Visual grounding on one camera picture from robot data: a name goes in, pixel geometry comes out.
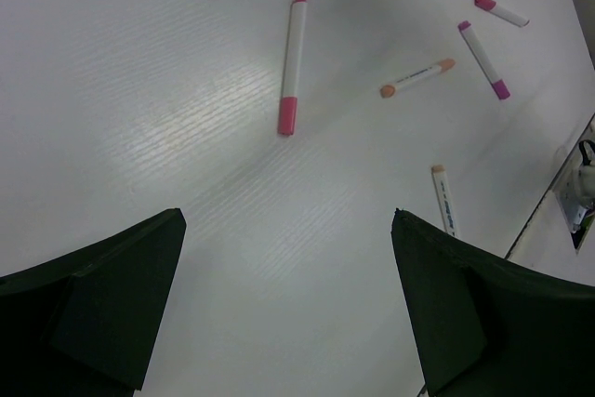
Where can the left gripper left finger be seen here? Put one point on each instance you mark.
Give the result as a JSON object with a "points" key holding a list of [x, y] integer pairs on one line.
{"points": [[85, 324]]}

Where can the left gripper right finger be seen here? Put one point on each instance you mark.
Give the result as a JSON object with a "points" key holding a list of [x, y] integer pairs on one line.
{"points": [[484, 326]]}

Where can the pink capped white marker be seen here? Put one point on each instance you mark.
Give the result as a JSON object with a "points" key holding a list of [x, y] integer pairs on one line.
{"points": [[289, 97]]}

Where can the peach capped lower marker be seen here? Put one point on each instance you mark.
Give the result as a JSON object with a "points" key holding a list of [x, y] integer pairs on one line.
{"points": [[444, 197]]}

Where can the magenta capped white marker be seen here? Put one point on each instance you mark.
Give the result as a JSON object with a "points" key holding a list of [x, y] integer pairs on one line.
{"points": [[476, 48]]}

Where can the peach capped horizontal marker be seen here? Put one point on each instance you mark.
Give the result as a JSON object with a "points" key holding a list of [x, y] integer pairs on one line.
{"points": [[412, 79]]}

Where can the red capped white marker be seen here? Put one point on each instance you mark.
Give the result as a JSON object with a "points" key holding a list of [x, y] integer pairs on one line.
{"points": [[494, 8]]}

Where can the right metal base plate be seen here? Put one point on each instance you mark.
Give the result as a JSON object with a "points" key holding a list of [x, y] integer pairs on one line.
{"points": [[574, 188]]}

